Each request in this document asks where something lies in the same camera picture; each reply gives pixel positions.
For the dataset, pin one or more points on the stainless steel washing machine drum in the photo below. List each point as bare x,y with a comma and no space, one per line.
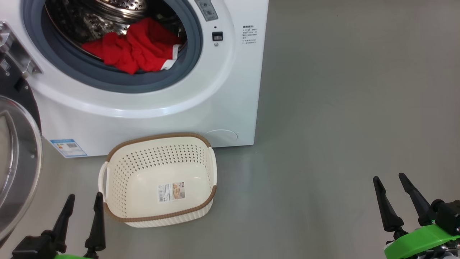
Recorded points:
90,21

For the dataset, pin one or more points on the red garment with white trim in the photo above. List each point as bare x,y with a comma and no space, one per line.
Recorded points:
143,46

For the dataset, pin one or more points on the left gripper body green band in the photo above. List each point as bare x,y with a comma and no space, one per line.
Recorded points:
32,250

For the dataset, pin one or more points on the round drain filter cover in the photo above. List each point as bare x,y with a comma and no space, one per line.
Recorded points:
222,138

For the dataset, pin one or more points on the black rectangular latch slot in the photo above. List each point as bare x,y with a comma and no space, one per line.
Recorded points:
217,36

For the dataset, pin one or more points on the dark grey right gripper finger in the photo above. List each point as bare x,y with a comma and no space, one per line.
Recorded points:
420,208
390,216

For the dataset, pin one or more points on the printed product label sticker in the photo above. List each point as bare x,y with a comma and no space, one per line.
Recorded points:
171,192

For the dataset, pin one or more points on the cream perforated laundry basket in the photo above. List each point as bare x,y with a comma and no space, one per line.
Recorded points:
151,169

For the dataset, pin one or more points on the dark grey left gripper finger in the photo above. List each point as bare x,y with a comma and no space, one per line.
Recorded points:
97,226
64,223

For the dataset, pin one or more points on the grey printed label sticker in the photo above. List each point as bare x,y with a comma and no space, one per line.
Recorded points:
207,10

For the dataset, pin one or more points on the white front-load washing machine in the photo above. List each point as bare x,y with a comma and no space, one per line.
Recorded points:
143,118

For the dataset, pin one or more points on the grey rubber door gasket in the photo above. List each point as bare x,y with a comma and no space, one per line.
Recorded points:
107,82

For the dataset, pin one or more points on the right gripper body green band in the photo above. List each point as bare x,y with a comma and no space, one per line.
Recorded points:
417,241

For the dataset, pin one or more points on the black round glass washer door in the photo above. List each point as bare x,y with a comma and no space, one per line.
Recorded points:
21,162

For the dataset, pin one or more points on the blue energy label sticker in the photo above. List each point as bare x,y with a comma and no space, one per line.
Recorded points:
68,148

